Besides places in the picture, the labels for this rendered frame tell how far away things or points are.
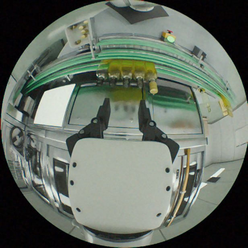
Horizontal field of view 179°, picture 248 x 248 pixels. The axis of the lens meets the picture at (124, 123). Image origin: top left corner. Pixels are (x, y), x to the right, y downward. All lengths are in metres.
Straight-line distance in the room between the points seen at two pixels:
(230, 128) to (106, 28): 6.15
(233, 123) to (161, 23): 5.76
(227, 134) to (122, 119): 6.02
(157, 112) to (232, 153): 5.81
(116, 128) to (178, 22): 0.81
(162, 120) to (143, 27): 0.62
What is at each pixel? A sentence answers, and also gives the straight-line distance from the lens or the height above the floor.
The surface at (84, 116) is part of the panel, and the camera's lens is 0.49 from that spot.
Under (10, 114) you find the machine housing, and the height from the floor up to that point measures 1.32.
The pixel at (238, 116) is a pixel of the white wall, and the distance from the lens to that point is 5.91.
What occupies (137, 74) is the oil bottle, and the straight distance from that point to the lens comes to 0.40.
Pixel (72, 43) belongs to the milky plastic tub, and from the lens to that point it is 0.70.
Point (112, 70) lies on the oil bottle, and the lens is 0.42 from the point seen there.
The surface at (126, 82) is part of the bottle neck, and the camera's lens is 0.37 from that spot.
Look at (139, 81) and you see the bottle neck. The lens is 0.38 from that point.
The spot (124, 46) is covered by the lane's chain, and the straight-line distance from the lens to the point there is 0.55.
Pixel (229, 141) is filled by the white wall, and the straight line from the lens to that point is 6.08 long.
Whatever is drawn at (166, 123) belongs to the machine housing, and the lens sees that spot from 0.52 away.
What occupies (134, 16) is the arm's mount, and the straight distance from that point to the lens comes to 0.59.
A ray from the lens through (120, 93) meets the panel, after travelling 0.51.
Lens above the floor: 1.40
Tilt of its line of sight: 18 degrees down
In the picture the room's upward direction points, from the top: 177 degrees counter-clockwise
